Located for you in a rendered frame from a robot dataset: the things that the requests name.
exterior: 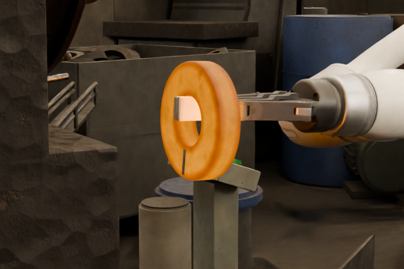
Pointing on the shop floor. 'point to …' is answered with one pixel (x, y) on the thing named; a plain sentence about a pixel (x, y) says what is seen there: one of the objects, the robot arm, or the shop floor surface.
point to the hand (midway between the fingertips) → (199, 107)
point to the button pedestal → (219, 217)
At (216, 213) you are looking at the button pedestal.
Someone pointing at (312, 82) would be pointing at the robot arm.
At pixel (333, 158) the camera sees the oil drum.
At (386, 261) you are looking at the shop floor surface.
